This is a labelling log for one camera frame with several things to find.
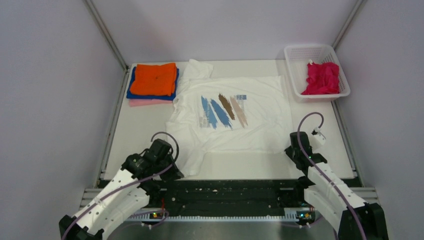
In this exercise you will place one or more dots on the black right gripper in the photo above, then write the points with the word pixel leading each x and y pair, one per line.
pixel 288 150

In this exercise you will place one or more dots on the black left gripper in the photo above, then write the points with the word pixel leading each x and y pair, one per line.
pixel 173 174

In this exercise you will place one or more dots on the white printed t shirt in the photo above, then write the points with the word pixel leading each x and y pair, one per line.
pixel 244 114

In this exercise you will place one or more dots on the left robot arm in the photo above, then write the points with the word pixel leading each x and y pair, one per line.
pixel 135 184

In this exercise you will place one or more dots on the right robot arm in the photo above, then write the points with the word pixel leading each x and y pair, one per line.
pixel 350 215

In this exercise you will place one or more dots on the folded pink t shirt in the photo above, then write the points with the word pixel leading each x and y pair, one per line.
pixel 147 102

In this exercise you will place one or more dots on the folded blue t shirt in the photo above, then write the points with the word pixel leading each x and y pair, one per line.
pixel 171 97

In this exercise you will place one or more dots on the crumpled red t shirt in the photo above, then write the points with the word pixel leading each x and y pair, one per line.
pixel 322 79

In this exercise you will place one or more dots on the folded orange t shirt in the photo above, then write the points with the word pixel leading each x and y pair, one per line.
pixel 154 80

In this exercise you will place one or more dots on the white plastic laundry basket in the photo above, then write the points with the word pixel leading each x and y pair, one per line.
pixel 298 57

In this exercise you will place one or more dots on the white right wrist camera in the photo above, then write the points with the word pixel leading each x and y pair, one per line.
pixel 319 138

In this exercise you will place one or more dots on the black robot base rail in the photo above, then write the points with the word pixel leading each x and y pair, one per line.
pixel 228 198

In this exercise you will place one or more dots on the white slotted cable duct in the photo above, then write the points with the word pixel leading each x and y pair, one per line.
pixel 291 216

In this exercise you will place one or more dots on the right metal frame post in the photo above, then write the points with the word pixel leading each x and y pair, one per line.
pixel 356 9

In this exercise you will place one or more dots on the metal frame post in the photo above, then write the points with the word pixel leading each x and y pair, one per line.
pixel 101 25
pixel 356 9

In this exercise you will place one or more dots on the left metal frame post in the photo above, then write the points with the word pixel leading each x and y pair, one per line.
pixel 101 25

